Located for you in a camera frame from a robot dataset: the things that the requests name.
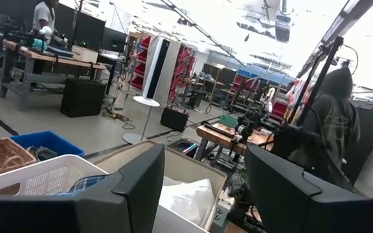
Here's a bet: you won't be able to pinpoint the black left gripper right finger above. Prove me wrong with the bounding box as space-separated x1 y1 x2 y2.
244 145 373 233

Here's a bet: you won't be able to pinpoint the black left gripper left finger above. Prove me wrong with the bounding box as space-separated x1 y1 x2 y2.
0 144 166 233

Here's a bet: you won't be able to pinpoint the blue plaid shirt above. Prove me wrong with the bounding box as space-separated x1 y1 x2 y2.
51 174 108 197

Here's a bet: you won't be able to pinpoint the white garment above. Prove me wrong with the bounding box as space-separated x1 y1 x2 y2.
158 176 216 228

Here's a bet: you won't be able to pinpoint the large white plastic bin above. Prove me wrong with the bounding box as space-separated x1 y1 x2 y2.
0 154 110 198

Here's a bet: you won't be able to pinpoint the dark cloth bundle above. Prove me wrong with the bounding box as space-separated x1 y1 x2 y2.
27 146 58 162

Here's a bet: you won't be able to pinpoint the blue plastic bin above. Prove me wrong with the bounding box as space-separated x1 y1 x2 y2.
10 130 86 162

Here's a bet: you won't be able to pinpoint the grey power strip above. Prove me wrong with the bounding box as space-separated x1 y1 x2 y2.
210 195 236 231

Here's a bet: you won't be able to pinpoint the person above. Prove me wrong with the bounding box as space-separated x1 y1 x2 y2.
30 0 68 47
298 67 361 192

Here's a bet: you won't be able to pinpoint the wicker basket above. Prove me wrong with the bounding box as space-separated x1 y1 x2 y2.
0 132 38 181

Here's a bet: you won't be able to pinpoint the wooden table with equipment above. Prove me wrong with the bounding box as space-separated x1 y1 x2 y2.
195 122 273 162

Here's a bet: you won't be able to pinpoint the beige fabric box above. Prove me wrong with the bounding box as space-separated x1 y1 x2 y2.
92 139 228 232

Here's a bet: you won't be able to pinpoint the large black floor box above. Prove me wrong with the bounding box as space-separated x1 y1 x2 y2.
60 77 107 118

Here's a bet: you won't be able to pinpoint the black computer case RGB lights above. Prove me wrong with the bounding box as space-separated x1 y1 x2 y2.
166 138 201 160

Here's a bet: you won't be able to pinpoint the black slanted pole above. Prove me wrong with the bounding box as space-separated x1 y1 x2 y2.
288 36 345 126

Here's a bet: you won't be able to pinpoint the small black carry case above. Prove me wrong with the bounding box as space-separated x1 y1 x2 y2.
159 104 190 133

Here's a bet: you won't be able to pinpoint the white black tower panel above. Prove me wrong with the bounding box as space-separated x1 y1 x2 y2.
141 35 183 105

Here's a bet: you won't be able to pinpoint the black monitor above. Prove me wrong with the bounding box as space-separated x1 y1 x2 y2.
100 26 128 54

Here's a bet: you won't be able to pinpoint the red bin shelf rack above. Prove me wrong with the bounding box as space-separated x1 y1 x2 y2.
129 34 198 102

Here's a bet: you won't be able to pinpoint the white round pedestal stand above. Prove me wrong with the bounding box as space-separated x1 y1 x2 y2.
122 95 161 145

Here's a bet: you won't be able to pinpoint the wooden workbench grey frame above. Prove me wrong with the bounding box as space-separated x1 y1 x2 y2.
0 38 107 108

